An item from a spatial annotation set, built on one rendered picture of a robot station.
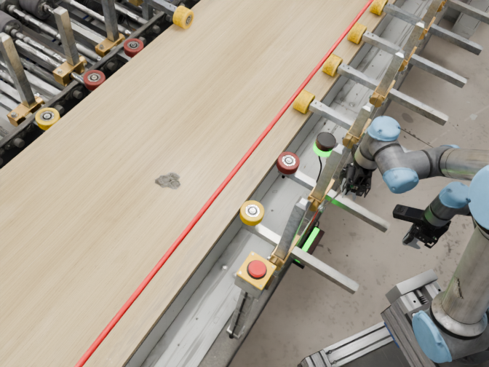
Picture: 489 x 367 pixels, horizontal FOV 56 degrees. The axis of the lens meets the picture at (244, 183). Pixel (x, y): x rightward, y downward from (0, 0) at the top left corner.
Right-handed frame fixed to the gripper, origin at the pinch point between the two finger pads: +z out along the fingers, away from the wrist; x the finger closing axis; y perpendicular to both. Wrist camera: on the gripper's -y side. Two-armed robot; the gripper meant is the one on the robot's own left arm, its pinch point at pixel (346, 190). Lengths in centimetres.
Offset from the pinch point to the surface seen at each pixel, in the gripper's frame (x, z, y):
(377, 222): 15.3, 14.7, -0.2
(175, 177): -56, 10, 4
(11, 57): -117, -7, -16
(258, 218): -25.2, 10.0, 11.8
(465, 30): 100, 93, -236
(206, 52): -61, 11, -59
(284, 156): -20.8, 10.3, -15.2
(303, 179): -12.5, 14.7, -10.5
